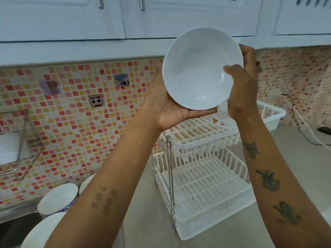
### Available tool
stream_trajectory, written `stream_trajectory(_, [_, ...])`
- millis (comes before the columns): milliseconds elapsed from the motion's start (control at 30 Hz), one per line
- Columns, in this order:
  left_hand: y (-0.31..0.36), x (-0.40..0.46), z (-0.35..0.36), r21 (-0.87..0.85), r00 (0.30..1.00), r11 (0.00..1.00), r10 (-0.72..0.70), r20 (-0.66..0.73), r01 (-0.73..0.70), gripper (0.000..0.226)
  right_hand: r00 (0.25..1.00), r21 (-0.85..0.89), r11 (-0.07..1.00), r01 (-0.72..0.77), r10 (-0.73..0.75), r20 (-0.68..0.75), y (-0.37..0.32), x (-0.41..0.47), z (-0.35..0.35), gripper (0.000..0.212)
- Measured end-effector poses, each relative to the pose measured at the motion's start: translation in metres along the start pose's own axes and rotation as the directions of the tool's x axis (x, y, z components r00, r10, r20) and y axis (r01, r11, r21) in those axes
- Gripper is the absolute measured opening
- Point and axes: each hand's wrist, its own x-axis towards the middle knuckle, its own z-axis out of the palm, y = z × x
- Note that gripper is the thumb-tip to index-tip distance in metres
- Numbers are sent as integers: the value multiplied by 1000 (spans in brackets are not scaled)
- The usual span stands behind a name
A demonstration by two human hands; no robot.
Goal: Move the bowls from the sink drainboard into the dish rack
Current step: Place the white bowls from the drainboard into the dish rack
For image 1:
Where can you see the blue grey sticker wall hook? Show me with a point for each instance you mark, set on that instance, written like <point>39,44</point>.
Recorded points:
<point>121,80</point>

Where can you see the stainless steel double sink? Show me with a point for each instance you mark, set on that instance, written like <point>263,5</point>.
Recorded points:
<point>15,229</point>

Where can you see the person's right hand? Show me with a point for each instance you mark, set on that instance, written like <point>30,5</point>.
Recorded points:
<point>245,87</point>

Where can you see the blue-patterned bowl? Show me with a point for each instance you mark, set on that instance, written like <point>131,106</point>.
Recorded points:
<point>85,183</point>
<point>57,197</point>
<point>41,232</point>

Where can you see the person's left forearm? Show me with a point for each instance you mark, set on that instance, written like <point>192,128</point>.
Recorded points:
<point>103,191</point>

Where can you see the purple sticker wall hook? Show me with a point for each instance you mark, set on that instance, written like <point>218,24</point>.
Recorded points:
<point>50,87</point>

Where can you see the white two-tier dish rack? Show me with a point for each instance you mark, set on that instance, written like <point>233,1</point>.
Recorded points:
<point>207,183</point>

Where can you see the person's left hand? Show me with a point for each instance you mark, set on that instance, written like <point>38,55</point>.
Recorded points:
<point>168,111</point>

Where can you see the wall power socket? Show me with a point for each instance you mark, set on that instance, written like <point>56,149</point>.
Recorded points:
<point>96,101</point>

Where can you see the small black device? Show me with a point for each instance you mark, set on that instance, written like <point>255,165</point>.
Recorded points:
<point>324,130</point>

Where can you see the person's right forearm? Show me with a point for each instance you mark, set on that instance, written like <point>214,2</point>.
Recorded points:
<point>271,178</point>

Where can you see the white wall cabinet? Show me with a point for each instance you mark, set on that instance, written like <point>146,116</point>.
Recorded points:
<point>64,23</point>

